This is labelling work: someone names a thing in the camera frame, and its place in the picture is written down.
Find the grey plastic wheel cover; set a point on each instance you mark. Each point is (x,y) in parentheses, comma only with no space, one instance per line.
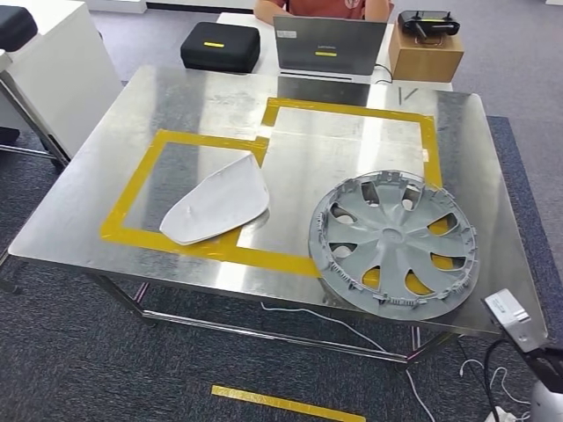
(392,239)

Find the ribbed grey right robot arm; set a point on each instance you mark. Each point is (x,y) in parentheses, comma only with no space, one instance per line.
(547,402)

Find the person's left forearm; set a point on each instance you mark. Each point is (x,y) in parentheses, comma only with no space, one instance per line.
(378,9)

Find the person's right forearm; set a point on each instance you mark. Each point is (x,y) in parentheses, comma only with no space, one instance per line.
(266,13)

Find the steel workbench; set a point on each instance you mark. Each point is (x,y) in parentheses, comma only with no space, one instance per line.
(308,157)

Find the white mirror cover part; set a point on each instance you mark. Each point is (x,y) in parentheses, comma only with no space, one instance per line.
(219,204)

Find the yellow tape outline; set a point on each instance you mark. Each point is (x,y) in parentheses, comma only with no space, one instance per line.
(176,243)

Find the white desk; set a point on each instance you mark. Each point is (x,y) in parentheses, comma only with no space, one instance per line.
(266,58)

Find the black case yellow label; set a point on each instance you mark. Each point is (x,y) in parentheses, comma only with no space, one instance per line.
(229,58)

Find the grey laptop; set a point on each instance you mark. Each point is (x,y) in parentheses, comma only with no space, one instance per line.
(347,38)

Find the person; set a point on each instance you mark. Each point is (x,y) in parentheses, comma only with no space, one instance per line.
(325,7)

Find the cardboard box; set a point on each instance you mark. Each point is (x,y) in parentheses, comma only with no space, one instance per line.
(424,61)

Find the black router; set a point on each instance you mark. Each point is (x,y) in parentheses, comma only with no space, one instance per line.
(426,23)

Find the white cabinet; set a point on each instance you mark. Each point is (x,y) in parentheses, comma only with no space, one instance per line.
(66,76)

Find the white power strip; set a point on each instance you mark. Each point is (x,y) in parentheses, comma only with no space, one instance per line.
(506,416)

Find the black padded case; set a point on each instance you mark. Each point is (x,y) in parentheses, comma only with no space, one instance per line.
(15,29)

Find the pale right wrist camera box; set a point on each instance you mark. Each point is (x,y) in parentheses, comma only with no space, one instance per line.
(506,311)

